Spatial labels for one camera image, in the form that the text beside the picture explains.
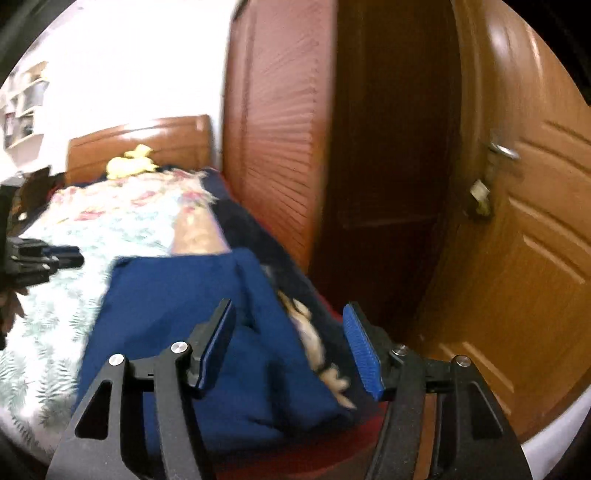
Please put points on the door lock with keys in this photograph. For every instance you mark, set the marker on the door lock with keys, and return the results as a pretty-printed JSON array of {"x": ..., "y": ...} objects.
[{"x": 480, "y": 198}]

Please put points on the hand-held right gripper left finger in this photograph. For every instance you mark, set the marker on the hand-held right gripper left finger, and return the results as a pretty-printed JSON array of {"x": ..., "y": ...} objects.
[{"x": 214, "y": 350}]

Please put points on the yellow plush toy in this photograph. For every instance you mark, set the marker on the yellow plush toy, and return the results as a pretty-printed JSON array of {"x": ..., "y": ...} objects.
[{"x": 124, "y": 166}]

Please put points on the white wall shelf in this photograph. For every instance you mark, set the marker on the white wall shelf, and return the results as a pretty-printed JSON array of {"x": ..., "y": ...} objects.
[{"x": 27, "y": 106}]

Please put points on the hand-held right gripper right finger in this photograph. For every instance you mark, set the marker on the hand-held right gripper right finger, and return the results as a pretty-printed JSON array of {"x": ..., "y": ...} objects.
[{"x": 364, "y": 355}]

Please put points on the floral blanket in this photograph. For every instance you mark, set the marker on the floral blanket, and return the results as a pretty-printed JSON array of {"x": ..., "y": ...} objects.
[{"x": 138, "y": 194}]

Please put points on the person's left hand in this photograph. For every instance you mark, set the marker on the person's left hand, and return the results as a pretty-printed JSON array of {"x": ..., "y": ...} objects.
[{"x": 14, "y": 302}]

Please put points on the wooden louvred wardrobe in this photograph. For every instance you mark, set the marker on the wooden louvred wardrobe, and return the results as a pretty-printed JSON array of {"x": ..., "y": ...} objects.
[{"x": 277, "y": 115}]

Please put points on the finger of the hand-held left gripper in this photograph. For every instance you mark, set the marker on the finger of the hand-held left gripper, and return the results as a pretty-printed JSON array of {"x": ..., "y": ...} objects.
[
  {"x": 67, "y": 266},
  {"x": 62, "y": 251}
]

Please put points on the leaf print bed sheet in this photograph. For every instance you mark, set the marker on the leaf print bed sheet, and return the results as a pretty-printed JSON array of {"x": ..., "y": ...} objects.
[{"x": 60, "y": 323}]

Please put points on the wooden door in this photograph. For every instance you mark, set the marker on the wooden door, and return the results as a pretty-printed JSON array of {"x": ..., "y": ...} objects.
[{"x": 531, "y": 254}]

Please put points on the navy blue suit jacket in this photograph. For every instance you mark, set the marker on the navy blue suit jacket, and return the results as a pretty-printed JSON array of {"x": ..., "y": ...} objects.
[{"x": 184, "y": 286}]

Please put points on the dark blue quilt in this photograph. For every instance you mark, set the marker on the dark blue quilt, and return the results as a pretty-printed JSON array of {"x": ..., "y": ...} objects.
[{"x": 249, "y": 230}]

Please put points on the dark wooden chair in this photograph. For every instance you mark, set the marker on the dark wooden chair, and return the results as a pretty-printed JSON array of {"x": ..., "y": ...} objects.
[{"x": 39, "y": 184}]

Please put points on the wooden headboard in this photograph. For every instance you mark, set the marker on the wooden headboard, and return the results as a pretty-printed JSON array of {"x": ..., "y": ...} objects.
[{"x": 175, "y": 143}]

